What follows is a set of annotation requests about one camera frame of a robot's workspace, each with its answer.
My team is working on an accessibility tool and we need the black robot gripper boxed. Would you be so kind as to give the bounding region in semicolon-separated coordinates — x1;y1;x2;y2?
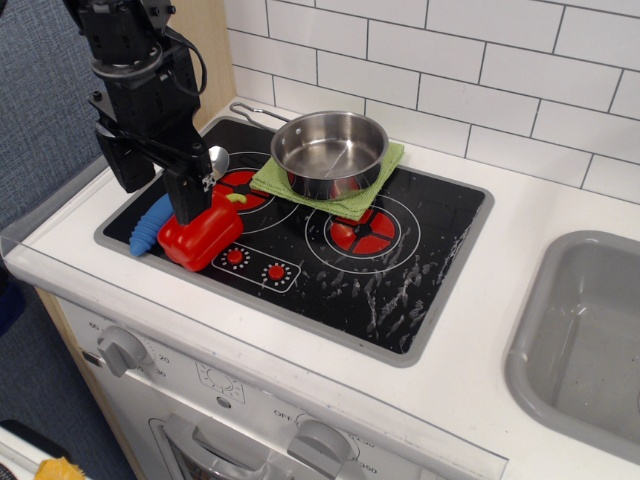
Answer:
91;64;216;225

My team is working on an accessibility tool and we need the red toy bell pepper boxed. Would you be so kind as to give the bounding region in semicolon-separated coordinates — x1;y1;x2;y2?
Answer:
157;192;247;272

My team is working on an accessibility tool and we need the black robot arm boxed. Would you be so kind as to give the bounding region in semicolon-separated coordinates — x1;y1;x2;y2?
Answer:
65;1;215;225

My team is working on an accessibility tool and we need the green dish cloth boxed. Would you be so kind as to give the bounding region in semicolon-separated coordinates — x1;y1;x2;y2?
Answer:
249;141;406;221

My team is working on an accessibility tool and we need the small steel pot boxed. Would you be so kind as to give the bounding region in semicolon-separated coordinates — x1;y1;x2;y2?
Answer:
230;102;390;201

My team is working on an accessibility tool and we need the grey left oven knob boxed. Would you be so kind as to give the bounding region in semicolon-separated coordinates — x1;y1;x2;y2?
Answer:
97;326;147;378

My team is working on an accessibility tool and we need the grey oven knob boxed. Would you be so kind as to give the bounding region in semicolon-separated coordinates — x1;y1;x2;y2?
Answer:
287;420;351;478
97;326;147;378

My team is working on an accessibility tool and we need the black toy stovetop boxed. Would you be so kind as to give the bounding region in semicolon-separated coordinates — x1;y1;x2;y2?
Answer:
93;115;496;370

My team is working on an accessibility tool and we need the white toy oven door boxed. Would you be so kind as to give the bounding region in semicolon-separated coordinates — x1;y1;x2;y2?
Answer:
147;412;361;480

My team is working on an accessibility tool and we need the yellow object at corner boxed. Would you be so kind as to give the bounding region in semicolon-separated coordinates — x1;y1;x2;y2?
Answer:
34;457;87;480

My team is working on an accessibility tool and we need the grey right oven knob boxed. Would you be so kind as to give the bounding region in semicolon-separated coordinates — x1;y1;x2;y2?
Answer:
287;420;351;478

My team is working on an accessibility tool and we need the grey toy sink basin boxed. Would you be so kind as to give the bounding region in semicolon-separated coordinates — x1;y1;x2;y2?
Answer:
505;231;639;463

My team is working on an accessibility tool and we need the blue handled metal spoon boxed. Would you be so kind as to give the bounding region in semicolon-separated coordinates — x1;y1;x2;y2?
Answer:
129;146;230;257

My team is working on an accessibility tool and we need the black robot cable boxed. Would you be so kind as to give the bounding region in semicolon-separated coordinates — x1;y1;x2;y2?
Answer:
164;27;208;97

